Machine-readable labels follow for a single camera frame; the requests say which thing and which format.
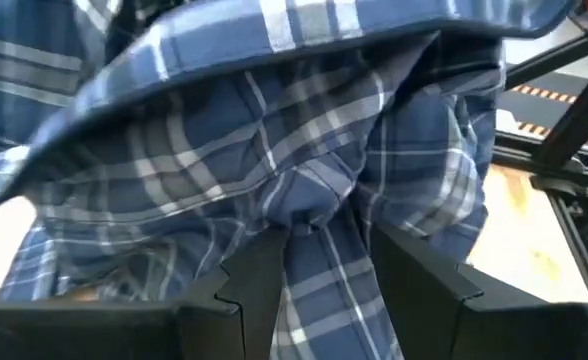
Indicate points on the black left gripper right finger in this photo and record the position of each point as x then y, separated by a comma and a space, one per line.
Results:
449, 320

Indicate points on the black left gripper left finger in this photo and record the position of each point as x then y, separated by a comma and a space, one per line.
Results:
199, 330

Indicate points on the blue plaid shirt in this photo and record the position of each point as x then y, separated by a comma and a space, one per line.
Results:
249, 150

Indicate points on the hazard striped floor mat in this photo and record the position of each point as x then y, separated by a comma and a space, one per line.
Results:
529, 107

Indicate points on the black aluminium table frame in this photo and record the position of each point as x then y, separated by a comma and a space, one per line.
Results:
574, 125

